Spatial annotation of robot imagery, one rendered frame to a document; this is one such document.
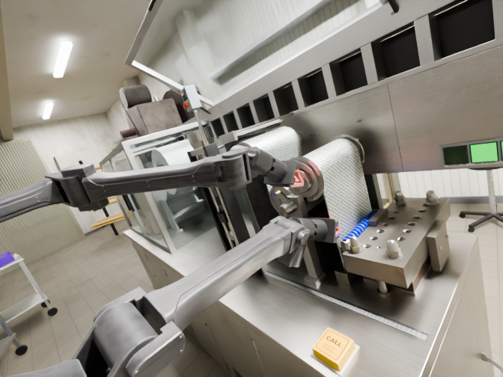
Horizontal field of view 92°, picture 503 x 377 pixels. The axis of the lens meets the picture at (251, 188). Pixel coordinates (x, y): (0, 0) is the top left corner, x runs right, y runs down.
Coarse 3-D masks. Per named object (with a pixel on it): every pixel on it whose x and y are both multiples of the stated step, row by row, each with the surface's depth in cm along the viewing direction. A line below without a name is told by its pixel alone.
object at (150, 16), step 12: (156, 0) 84; (384, 0) 70; (156, 12) 89; (396, 12) 68; (144, 24) 96; (348, 24) 80; (144, 36) 103; (132, 48) 112; (132, 60) 121; (288, 60) 102; (144, 72) 130; (168, 84) 138; (204, 108) 154
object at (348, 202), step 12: (360, 168) 83; (348, 180) 79; (360, 180) 83; (336, 192) 74; (348, 192) 79; (360, 192) 83; (336, 204) 74; (348, 204) 78; (360, 204) 83; (336, 216) 74; (348, 216) 78; (360, 216) 83; (348, 228) 78
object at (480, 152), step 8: (480, 144) 65; (488, 144) 64; (472, 152) 67; (480, 152) 66; (488, 152) 65; (496, 152) 63; (472, 160) 68; (480, 160) 66; (488, 160) 65; (496, 160) 64
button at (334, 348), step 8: (328, 328) 60; (328, 336) 58; (336, 336) 57; (344, 336) 57; (320, 344) 57; (328, 344) 56; (336, 344) 55; (344, 344) 55; (352, 344) 55; (320, 352) 55; (328, 352) 54; (336, 352) 54; (344, 352) 53; (352, 352) 55; (328, 360) 53; (336, 360) 52; (344, 360) 53; (336, 368) 52
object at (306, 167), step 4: (300, 164) 71; (304, 164) 71; (300, 168) 72; (304, 168) 71; (308, 168) 70; (308, 172) 70; (312, 172) 69; (312, 176) 70; (316, 176) 70; (312, 180) 71; (316, 180) 70; (312, 184) 71; (316, 184) 70; (292, 188) 78; (312, 188) 72; (316, 188) 71; (296, 192) 77; (308, 192) 74; (312, 192) 72; (304, 196) 76; (308, 196) 74
